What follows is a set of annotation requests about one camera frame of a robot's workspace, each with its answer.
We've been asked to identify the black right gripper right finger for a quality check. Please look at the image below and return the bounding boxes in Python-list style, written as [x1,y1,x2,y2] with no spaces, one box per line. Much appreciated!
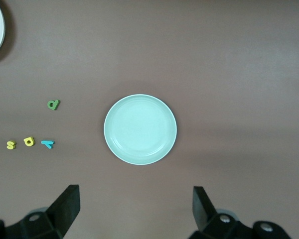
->
[189,186,294,239]

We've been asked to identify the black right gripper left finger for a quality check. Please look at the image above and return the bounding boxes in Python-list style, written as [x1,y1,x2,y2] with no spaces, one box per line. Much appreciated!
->
[0,184,81,239]

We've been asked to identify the yellow letter a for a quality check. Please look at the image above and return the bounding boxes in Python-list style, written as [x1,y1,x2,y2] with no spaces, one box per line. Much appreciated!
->
[22,136,36,147]

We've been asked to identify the dark green letter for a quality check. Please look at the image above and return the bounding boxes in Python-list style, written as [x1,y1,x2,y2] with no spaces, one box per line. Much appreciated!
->
[47,99,61,111]

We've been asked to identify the light green plate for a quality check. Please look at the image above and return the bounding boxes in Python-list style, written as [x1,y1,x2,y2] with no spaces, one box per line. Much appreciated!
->
[104,94,178,165]

